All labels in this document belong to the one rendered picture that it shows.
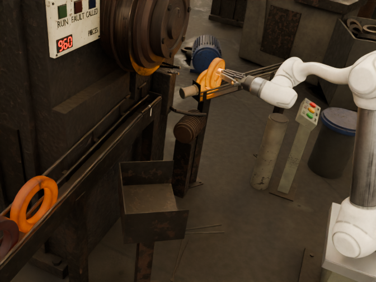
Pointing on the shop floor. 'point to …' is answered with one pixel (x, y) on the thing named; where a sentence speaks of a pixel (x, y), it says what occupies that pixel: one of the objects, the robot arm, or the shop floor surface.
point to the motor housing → (184, 151)
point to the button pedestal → (295, 153)
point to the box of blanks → (347, 56)
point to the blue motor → (204, 53)
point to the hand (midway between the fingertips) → (215, 70)
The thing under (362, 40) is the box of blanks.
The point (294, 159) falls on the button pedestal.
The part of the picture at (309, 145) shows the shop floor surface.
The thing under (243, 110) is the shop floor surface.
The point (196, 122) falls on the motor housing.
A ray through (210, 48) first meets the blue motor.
